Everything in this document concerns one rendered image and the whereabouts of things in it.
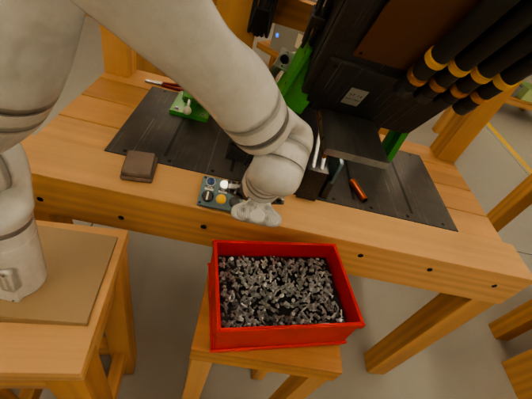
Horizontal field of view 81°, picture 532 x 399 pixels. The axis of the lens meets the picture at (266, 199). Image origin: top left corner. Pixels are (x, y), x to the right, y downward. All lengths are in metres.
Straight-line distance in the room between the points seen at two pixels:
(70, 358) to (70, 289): 0.13
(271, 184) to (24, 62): 0.25
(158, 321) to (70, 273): 0.92
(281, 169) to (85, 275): 0.51
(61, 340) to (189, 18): 0.62
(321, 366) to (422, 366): 1.25
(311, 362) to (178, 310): 0.98
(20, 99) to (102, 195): 0.58
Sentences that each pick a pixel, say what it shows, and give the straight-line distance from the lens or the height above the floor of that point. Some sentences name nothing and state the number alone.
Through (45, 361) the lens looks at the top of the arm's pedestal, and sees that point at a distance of 0.71.
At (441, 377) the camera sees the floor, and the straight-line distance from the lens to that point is 2.05.
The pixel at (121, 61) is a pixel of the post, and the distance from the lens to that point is 1.37.
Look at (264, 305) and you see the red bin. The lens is 0.72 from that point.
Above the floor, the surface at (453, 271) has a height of 0.86.
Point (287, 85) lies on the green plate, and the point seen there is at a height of 1.17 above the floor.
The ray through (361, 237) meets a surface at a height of 0.90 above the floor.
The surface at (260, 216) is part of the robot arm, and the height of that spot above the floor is 1.10.
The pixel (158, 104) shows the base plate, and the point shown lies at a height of 0.90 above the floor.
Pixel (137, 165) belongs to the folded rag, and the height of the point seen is 0.93.
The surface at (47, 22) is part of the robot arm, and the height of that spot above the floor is 1.39.
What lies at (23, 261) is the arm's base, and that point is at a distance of 0.67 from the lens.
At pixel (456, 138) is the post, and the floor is 0.99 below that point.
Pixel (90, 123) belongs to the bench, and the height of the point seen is 0.88.
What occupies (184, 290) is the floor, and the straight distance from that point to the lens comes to 1.71.
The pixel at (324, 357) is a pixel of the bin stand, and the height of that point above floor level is 0.80.
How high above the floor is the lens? 1.50
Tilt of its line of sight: 43 degrees down
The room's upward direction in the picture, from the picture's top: 19 degrees clockwise
